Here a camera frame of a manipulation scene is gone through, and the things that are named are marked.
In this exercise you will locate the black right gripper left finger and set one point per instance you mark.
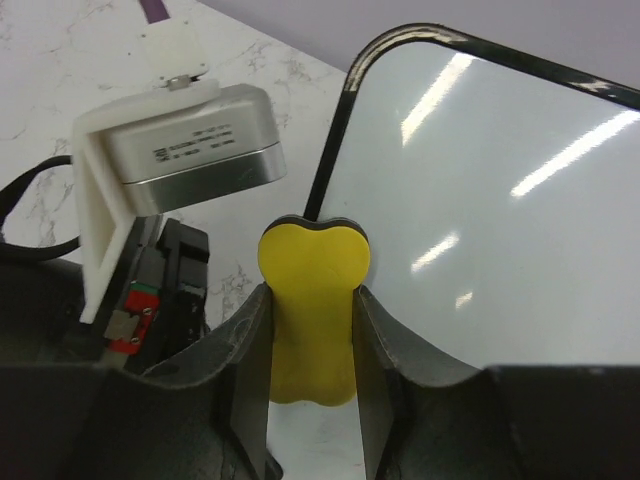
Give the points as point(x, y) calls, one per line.
point(201, 414)

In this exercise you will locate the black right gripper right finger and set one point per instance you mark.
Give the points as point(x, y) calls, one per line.
point(426, 415)

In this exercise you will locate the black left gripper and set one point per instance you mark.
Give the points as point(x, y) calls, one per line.
point(153, 307)

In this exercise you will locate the yellow bone-shaped whiteboard eraser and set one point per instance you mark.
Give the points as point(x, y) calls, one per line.
point(312, 269)

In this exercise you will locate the black-framed small whiteboard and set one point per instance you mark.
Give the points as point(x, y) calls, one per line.
point(499, 192)

